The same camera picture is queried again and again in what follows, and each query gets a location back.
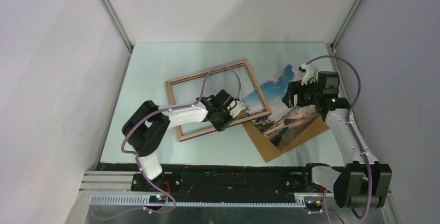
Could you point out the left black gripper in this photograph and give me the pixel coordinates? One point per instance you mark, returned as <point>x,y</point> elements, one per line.
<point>221,126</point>

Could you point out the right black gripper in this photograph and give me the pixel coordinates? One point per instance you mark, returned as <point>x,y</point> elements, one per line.
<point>294,88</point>

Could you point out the beach photo print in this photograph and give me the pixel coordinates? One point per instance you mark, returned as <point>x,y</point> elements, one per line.
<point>285,123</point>

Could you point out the wooden picture frame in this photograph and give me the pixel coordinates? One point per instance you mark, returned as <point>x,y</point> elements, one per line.
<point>203,74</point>

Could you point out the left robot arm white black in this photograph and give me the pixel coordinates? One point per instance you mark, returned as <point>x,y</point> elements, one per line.
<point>146,128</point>

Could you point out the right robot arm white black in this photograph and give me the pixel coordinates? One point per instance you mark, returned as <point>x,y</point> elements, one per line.
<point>364,181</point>

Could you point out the brown cardboard backing board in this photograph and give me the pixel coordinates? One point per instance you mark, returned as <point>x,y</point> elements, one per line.
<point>269,151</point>

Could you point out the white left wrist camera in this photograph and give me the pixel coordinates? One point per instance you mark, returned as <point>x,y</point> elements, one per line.
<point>236,107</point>

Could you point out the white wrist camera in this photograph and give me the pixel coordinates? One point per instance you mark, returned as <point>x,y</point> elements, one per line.
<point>310,73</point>
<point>236,107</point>

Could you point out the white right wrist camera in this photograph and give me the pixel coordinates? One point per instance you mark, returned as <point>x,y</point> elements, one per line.
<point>310,73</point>

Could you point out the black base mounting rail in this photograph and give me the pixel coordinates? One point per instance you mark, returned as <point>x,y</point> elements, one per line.
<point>174,182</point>

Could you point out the grey slotted cable duct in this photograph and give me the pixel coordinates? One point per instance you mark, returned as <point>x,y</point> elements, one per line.
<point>151,200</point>

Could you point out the right aluminium corner post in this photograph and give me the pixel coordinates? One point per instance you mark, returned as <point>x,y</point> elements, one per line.
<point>345,24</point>

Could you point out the aluminium corner post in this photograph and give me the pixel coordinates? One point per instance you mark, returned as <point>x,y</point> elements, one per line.
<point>345,24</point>
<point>117,24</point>

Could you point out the left aluminium corner post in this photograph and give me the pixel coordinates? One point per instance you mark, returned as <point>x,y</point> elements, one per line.
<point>117,24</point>

